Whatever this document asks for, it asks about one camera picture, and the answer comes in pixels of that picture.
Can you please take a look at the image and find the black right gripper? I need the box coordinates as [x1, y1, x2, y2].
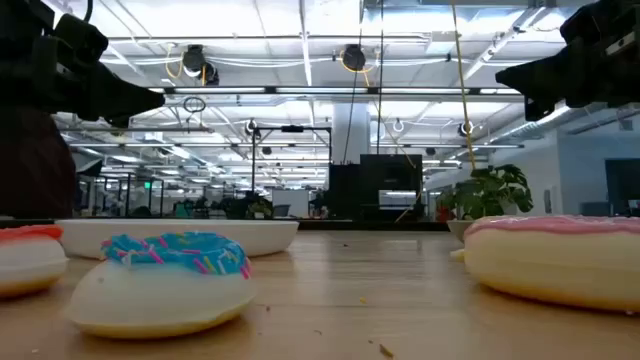
[494, 0, 640, 123]

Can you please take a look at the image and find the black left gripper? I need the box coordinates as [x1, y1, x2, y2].
[29, 13, 167, 129]

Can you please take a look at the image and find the pink iced donut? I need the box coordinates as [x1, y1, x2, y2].
[462, 214, 640, 315]

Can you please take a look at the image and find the red iced donut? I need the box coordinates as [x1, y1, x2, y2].
[0, 224, 69, 300]

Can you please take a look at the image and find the blue iced sprinkled donut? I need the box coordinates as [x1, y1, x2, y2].
[66, 230, 258, 341]

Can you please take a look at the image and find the person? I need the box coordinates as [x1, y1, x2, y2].
[0, 103, 78, 220]

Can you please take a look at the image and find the large green potted plant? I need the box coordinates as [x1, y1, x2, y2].
[435, 163, 535, 222]

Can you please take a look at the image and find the beige plate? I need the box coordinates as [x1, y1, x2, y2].
[446, 218, 477, 245]

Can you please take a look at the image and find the small green potted plant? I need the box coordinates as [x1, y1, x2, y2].
[246, 199, 274, 220]

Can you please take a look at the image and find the black cabinet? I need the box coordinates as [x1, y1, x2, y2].
[328, 153, 424, 222]

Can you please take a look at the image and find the white plate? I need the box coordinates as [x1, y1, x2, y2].
[54, 218, 301, 261]

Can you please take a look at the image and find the white column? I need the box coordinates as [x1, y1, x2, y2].
[331, 101, 372, 165]

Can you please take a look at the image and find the white board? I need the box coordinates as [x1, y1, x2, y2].
[271, 188, 311, 219]

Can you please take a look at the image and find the yellow hanging cable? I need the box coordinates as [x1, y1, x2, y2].
[450, 0, 478, 172]

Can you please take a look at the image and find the ceiling cable reel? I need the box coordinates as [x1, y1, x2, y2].
[181, 44, 221, 87]
[340, 43, 368, 73]

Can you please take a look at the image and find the dark wall screen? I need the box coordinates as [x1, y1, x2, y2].
[604, 158, 640, 217]

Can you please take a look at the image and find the black hanging cable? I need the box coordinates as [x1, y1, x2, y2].
[376, 0, 386, 156]

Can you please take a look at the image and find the black metal frame stand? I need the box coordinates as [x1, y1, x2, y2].
[250, 124, 333, 194]

